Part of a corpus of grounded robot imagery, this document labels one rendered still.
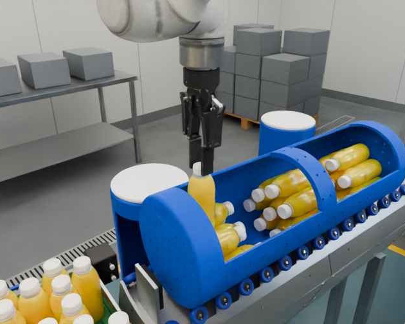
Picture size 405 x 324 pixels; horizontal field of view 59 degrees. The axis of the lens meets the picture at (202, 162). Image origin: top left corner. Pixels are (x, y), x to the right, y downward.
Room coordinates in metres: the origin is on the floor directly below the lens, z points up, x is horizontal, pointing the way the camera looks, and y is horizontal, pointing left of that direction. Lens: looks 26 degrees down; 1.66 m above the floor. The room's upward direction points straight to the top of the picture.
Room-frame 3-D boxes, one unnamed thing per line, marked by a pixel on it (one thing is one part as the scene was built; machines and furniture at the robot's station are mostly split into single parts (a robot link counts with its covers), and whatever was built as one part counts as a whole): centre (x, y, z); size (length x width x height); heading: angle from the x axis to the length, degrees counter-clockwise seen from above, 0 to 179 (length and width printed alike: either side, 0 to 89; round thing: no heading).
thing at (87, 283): (0.66, 0.29, 0.98); 0.07 x 0.07 x 0.16
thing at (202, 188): (0.74, 0.00, 1.20); 0.07 x 0.07 x 0.16
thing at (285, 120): (1.79, -0.45, 1.03); 0.28 x 0.28 x 0.01
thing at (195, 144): (0.76, 0.02, 1.31); 0.03 x 0.01 x 0.07; 127
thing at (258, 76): (4.65, -0.82, 0.59); 1.20 x 0.80 x 1.19; 44
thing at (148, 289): (0.65, 0.13, 0.99); 0.10 x 0.02 x 0.12; 37
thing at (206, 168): (0.72, -0.01, 1.31); 0.03 x 0.01 x 0.07; 127
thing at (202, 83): (0.74, 0.00, 1.47); 0.08 x 0.07 x 0.09; 37
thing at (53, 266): (0.65, 0.35, 1.07); 0.04 x 0.04 x 0.02
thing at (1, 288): (0.58, 0.45, 1.07); 0.04 x 0.04 x 0.02
